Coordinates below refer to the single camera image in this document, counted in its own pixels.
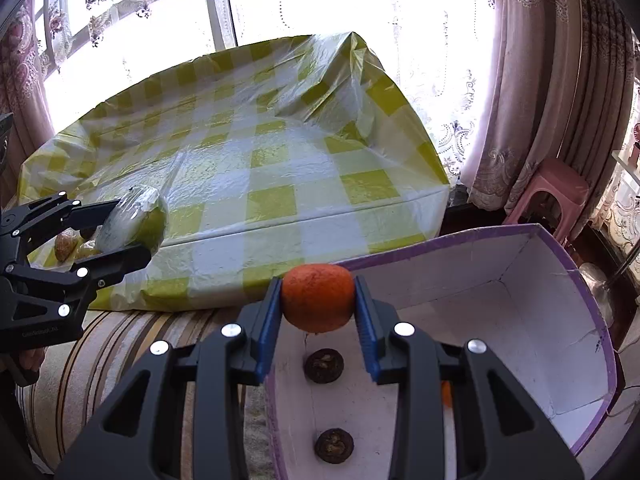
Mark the silver floor stand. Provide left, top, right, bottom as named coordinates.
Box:
left=577, top=247, right=640, bottom=329

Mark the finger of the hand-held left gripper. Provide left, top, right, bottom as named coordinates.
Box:
left=0, top=244, right=152, bottom=322
left=0, top=191, right=121, bottom=262

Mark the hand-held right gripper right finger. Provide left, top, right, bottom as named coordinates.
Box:
left=352, top=275, right=586, bottom=480

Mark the person's left hand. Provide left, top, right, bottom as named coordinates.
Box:
left=16, top=347, right=49, bottom=381

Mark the wrapped brown fruit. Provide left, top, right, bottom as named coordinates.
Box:
left=54, top=231, right=101, bottom=264

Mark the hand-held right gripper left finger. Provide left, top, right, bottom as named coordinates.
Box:
left=55, top=275, right=285, bottom=480

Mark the dark wrinkled passion fruit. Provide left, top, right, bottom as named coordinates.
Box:
left=304, top=349, right=345, bottom=385
left=314, top=428, right=356, bottom=462

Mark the small tangerine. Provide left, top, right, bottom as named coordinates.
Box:
left=280, top=263, right=356, bottom=334

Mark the white lace curtain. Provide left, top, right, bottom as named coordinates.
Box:
left=30, top=0, right=503, bottom=178

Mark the yellow checked plastic tablecloth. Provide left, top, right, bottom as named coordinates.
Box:
left=17, top=31, right=451, bottom=314

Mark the pink plastic stool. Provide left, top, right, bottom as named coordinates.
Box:
left=502, top=156, right=591, bottom=249

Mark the green fruit half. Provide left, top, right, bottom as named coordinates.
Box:
left=95, top=185, right=169, bottom=257

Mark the purple cardboard box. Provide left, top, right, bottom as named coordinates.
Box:
left=262, top=223, right=622, bottom=480

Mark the pink patterned curtain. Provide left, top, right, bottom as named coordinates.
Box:
left=0, top=0, right=57, bottom=201
left=460, top=0, right=640, bottom=221

